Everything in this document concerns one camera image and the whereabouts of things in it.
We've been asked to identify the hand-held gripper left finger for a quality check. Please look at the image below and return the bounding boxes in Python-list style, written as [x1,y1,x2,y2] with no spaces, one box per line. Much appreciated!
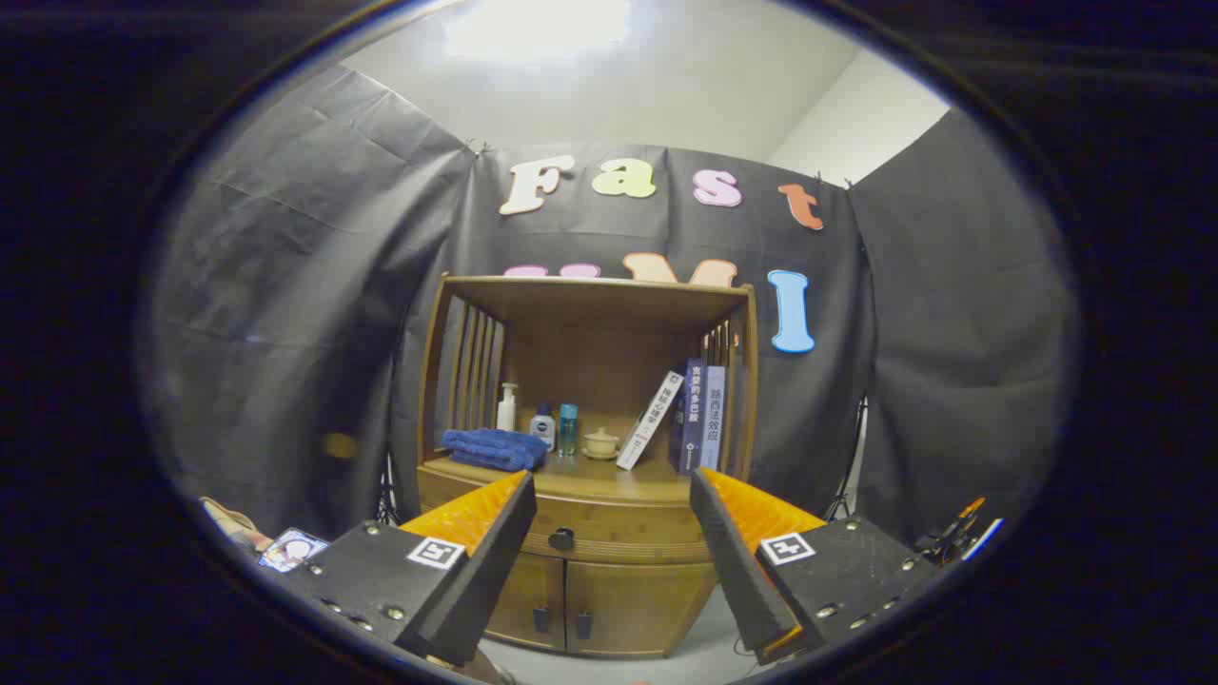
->
[281,471,539,669]

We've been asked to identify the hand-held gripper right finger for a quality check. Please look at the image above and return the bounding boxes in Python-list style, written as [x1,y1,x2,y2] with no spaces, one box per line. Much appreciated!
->
[689,466,943,667]

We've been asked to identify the wooden drawer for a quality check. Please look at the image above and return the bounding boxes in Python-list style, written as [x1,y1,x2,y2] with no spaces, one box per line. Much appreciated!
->
[419,476,719,564]

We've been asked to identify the wooden cabinet door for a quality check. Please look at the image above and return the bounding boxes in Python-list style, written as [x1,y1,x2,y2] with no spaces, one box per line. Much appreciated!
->
[565,558,718,659]
[483,550,569,654]

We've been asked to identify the wooden countertop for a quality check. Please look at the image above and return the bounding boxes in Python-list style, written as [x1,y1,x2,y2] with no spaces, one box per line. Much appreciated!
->
[423,452,743,505]

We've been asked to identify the wooden cabinet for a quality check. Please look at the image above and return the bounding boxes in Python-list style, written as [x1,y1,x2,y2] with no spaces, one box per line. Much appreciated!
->
[416,274,759,659]

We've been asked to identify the black stand leg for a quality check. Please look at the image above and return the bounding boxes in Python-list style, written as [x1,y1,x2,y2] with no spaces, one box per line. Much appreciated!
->
[376,447,401,526]
[824,395,872,522]

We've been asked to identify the blue folded towel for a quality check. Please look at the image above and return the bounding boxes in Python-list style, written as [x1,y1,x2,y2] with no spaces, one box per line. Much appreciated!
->
[441,427,550,473]

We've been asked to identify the pale blue book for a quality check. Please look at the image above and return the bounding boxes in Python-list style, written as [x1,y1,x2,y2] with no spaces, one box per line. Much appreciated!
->
[699,365,727,471]

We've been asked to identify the dark blue book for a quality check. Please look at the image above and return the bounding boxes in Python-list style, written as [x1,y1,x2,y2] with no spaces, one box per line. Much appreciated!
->
[669,359,709,476]

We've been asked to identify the printed picture card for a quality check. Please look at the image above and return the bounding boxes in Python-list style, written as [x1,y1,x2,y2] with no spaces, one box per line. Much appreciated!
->
[259,528,330,574]

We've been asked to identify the white book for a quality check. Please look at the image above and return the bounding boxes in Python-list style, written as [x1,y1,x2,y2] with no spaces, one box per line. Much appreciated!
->
[617,371,685,471]

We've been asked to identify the black and orange device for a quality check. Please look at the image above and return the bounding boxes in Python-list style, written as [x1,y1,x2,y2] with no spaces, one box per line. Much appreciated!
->
[913,497,1005,564]

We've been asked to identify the beige object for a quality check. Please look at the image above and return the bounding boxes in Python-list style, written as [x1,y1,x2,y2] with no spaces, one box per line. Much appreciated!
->
[200,498,272,553]

